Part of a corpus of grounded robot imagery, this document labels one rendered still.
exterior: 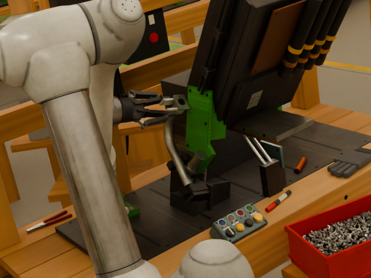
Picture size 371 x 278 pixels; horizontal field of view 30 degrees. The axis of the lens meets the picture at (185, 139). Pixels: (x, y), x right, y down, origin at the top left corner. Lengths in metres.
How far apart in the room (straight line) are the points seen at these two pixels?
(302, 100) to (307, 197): 0.82
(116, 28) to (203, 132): 0.79
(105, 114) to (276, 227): 0.65
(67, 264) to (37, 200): 2.64
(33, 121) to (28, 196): 2.53
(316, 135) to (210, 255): 1.24
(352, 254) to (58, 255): 0.88
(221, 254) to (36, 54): 0.55
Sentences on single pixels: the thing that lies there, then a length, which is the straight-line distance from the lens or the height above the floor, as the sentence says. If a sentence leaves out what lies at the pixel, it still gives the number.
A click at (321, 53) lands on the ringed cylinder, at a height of 1.31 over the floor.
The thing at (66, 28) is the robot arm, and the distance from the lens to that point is 1.37.
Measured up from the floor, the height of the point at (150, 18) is 1.47.
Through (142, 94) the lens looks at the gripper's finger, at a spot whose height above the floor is 1.29.
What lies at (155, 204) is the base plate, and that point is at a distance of 2.25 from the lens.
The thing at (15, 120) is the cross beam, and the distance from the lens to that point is 2.27.
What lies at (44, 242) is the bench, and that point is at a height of 0.88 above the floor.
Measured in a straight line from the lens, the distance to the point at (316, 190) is 2.19.
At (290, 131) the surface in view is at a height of 1.13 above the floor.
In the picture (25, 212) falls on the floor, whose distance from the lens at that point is 4.59.
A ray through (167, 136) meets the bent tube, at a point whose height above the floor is 1.11.
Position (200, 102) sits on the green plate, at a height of 1.23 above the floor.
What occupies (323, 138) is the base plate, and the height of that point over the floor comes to 0.90.
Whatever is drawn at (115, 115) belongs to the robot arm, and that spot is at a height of 1.28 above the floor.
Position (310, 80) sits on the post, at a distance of 2.90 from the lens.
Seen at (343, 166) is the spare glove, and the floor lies 0.92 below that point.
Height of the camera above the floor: 1.91
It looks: 22 degrees down
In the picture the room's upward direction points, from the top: 10 degrees counter-clockwise
